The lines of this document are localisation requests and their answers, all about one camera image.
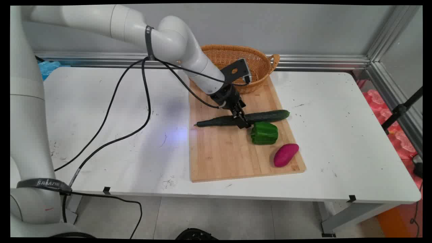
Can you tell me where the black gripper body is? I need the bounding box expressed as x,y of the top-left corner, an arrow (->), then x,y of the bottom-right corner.
210,85 -> 245,110

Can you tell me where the long dark green cucumber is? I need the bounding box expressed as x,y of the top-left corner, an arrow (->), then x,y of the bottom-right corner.
194,110 -> 290,128

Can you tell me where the green bell pepper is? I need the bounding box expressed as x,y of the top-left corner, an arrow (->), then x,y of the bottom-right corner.
250,121 -> 279,145

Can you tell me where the bamboo cutting board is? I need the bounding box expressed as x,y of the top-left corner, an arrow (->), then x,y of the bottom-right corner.
188,75 -> 306,183

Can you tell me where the woven wicker basket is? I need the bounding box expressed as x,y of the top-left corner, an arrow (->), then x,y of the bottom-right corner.
200,44 -> 280,94

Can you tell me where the purple sweet potato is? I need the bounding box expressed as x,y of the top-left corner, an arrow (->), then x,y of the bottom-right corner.
273,143 -> 300,168

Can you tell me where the black round object on floor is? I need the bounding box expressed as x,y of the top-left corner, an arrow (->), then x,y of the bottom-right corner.
175,228 -> 219,240

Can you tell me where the grey metal table leg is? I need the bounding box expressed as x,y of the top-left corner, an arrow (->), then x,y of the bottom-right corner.
317,201 -> 400,238

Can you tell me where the black tripod stand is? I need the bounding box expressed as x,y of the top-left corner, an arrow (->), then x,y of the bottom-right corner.
381,86 -> 423,135

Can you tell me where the red plastic bottle pack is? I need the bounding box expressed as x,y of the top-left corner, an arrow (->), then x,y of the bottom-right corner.
360,79 -> 423,161

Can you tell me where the black power adapter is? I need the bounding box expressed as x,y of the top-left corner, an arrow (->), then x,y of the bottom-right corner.
413,155 -> 423,179

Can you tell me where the blue plastic bag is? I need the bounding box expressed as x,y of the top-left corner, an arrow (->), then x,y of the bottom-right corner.
37,60 -> 62,81

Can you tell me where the black wrist camera mount plate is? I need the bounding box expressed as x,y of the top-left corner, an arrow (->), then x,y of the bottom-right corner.
221,58 -> 252,85

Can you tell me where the thin black camera cable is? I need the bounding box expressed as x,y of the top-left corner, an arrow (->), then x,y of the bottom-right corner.
154,58 -> 251,87

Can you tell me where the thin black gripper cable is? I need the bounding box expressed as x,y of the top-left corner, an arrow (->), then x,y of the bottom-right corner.
161,62 -> 226,109

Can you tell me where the aluminium frame horizontal rail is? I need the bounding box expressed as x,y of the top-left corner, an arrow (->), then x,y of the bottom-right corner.
34,52 -> 371,72

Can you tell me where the black strap on forearm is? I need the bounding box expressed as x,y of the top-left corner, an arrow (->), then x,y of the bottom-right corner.
145,26 -> 155,61

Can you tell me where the plain black hanging cable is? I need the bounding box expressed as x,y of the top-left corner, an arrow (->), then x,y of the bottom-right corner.
54,58 -> 146,172

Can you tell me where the black cable with white label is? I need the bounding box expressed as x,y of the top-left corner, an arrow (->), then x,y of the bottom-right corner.
69,58 -> 152,188

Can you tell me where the black floor cable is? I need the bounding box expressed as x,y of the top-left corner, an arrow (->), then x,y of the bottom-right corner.
62,192 -> 143,239

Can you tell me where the aluminium frame corner rail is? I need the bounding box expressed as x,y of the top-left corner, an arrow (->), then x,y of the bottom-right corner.
366,5 -> 423,157

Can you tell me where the black printed strap on base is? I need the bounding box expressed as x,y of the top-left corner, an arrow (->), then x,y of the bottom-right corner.
16,178 -> 73,195

